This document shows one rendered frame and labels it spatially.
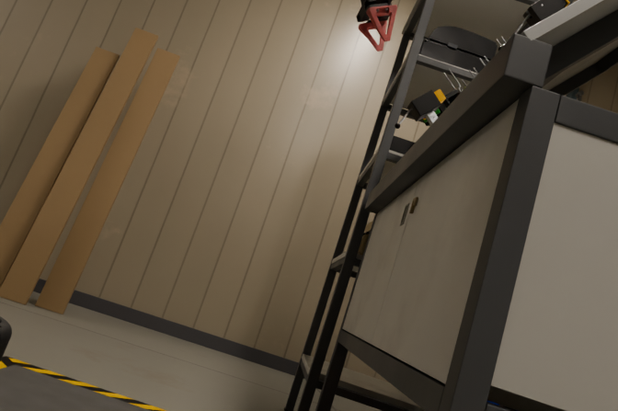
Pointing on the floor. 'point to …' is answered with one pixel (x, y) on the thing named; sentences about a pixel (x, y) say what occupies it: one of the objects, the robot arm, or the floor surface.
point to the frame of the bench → (452, 395)
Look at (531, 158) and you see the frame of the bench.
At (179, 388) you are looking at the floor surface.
